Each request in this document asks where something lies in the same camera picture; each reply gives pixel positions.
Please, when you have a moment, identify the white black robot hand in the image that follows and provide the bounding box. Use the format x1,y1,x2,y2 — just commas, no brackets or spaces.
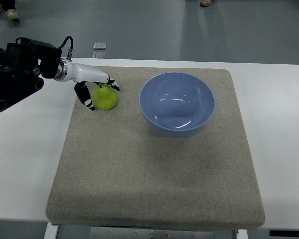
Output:
53,58,120,111

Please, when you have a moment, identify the green pear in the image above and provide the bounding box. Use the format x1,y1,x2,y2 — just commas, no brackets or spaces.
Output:
92,85,118,110

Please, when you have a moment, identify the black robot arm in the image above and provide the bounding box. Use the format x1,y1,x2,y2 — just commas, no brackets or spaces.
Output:
0,36,73,112

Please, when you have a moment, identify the blue bowl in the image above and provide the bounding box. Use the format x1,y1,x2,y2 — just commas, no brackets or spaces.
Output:
139,72,216,137

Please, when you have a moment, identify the lower floor outlet plate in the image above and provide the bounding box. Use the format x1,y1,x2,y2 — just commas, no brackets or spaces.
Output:
93,51,106,59

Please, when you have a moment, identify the floor outlet plate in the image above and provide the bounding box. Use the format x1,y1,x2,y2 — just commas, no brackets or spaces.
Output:
93,51,106,59
93,41,107,50

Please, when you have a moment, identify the upper floor outlet plate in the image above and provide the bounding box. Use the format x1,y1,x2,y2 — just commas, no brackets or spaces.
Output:
93,41,107,50

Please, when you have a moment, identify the grey felt mat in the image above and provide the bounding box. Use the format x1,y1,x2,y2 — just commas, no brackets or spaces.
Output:
46,67,265,231

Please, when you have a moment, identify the black table control panel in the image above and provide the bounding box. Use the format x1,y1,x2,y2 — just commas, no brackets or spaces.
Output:
269,230,299,238

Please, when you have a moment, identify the metal table frame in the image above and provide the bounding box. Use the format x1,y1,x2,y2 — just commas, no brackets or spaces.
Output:
44,223,249,239

